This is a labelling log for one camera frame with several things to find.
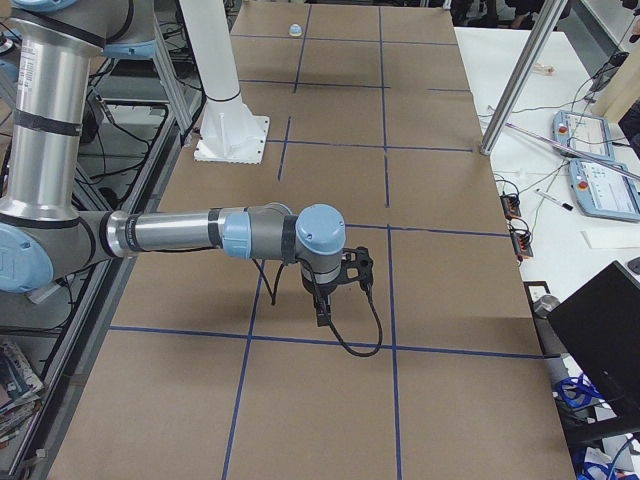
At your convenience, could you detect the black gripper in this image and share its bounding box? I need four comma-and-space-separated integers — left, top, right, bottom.
301, 269, 338, 326

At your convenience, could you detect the blue white call bell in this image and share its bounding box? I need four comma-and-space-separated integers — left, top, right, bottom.
289, 23, 303, 38

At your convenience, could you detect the orange black connector block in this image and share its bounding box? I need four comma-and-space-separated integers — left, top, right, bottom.
500, 194, 521, 220

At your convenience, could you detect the black marker pen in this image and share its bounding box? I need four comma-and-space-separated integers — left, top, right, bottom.
535, 189, 574, 211

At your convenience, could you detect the long metal grabber stick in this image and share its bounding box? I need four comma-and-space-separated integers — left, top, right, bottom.
504, 122, 640, 179

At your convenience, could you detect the black laptop monitor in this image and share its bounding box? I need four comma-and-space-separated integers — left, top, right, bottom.
548, 261, 639, 410

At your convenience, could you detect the lower teach pendant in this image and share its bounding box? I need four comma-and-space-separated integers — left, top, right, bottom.
569, 158, 639, 222

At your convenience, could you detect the teach pendant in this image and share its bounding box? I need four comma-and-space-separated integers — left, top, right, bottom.
552, 110, 615, 162
569, 158, 639, 222

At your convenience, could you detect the stack of books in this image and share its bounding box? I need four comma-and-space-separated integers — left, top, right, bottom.
1, 337, 44, 448

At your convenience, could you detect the upper teach pendant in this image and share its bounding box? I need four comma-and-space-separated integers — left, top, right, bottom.
552, 110, 615, 162

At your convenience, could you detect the black looping wrist cable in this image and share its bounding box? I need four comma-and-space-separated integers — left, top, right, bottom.
327, 287, 384, 357

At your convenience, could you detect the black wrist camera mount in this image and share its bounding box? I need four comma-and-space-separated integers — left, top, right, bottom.
340, 246, 374, 294

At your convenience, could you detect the white camera pedestal column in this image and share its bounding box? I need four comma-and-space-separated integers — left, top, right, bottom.
180, 0, 270, 164

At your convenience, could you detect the aluminium frame post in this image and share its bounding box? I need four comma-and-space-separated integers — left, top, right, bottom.
480, 0, 567, 156

